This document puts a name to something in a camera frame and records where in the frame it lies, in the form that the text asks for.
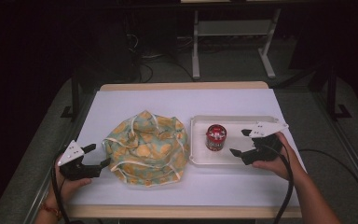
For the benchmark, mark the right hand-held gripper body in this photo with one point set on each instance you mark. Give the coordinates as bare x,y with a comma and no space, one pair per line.
265,149

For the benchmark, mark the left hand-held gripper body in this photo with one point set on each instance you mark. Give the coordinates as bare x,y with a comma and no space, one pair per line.
74,169

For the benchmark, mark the person's left hand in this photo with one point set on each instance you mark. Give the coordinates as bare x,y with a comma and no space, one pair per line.
66,186

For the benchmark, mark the person's right hand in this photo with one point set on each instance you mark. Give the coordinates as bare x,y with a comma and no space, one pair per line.
281,168

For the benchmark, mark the white plastic tray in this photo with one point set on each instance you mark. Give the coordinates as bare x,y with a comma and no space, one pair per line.
230,123

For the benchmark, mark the red tin can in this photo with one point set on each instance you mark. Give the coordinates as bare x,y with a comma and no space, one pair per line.
216,137

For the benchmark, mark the yellow green patterned cloth bag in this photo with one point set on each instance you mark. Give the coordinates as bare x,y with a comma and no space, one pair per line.
147,149

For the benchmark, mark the black metal stand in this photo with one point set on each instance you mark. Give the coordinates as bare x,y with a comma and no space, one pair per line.
332,93
74,99

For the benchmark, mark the white table cover sheet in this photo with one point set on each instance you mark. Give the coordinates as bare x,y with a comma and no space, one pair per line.
183,102

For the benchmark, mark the white metal frame table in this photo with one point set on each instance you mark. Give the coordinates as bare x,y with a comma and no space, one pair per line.
233,28

